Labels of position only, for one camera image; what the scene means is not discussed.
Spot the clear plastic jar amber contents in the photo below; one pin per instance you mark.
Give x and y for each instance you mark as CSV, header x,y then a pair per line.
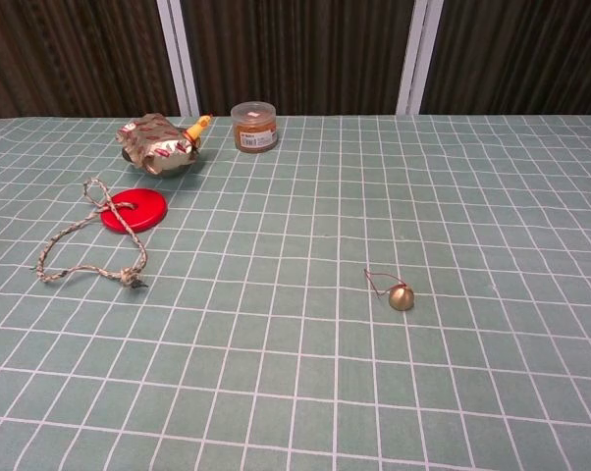
x,y
254,128

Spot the white vertical frame post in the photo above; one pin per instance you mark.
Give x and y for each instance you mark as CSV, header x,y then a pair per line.
x,y
179,54
412,54

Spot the small yellow orange toy figure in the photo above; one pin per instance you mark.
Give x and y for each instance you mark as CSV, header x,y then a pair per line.
x,y
198,127

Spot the gold foil wrapped package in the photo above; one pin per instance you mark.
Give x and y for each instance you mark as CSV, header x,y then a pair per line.
x,y
155,142

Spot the green grid checked tablecloth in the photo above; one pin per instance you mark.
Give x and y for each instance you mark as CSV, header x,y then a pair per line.
x,y
295,314

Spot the red plastic disc with hole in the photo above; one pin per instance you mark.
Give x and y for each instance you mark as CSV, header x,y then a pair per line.
x,y
145,214

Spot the dark brown ribbed curtain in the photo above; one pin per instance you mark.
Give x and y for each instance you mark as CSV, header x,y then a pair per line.
x,y
300,54

